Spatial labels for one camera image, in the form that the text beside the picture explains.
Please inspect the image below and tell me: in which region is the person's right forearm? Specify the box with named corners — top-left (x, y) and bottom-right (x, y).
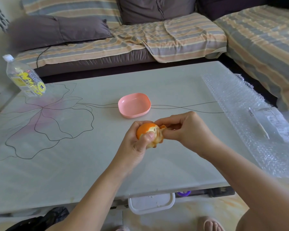
top-left (203, 143), bottom-right (289, 231)

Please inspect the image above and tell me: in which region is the grey flat pillow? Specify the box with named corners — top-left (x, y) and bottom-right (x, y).
top-left (8, 15), bottom-right (114, 53)

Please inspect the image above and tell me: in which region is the grey upright cushion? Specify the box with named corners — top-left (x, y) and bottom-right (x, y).
top-left (117, 0), bottom-right (198, 25)

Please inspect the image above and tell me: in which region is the white plastic container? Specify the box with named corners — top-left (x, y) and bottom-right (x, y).
top-left (128, 192), bottom-right (176, 215)

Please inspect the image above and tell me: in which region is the black plastic bag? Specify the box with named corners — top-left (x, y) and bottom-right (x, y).
top-left (4, 207), bottom-right (70, 231)

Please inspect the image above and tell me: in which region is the clear bubble wrap sheet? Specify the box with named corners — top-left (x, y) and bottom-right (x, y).
top-left (201, 69), bottom-right (289, 178)

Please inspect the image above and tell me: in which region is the striped sofa sheet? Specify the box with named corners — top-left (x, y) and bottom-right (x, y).
top-left (214, 4), bottom-right (289, 111)
top-left (15, 12), bottom-right (228, 69)

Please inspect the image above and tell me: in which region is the person's right leg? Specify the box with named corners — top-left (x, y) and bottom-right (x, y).
top-left (235, 209), bottom-right (258, 231)

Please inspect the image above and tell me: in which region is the person's left forearm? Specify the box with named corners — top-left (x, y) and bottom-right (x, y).
top-left (47, 162), bottom-right (128, 231)

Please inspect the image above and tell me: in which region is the clear plastic bag paper label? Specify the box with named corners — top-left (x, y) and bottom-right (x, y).
top-left (247, 107), bottom-right (289, 143)

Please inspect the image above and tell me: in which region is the dark purple cushion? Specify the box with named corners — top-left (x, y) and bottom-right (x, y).
top-left (197, 0), bottom-right (270, 21)

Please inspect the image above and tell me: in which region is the person's right foot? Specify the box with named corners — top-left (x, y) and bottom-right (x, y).
top-left (197, 216), bottom-right (226, 231)

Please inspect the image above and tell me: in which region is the pink plastic dish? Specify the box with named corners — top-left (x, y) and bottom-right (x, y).
top-left (118, 92), bottom-right (152, 119)

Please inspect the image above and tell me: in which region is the clear bottle yellow label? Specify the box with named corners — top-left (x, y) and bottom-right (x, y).
top-left (2, 54), bottom-right (46, 97)

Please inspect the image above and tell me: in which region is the person's right hand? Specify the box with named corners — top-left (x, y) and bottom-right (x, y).
top-left (154, 111), bottom-right (222, 159)

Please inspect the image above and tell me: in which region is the person's left hand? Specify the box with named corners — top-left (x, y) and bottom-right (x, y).
top-left (108, 120), bottom-right (159, 178)

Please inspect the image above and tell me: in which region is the black box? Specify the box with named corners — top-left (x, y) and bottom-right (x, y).
top-left (208, 187), bottom-right (235, 198)

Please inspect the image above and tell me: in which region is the dark brown sofa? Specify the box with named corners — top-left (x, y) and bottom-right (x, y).
top-left (33, 48), bottom-right (279, 107)

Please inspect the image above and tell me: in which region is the thin white stick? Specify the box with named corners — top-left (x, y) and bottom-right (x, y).
top-left (248, 108), bottom-right (270, 140)

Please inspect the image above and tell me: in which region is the black cable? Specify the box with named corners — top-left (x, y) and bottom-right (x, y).
top-left (36, 47), bottom-right (51, 69)

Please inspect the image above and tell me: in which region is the orange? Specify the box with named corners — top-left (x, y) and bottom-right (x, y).
top-left (136, 122), bottom-right (167, 149)

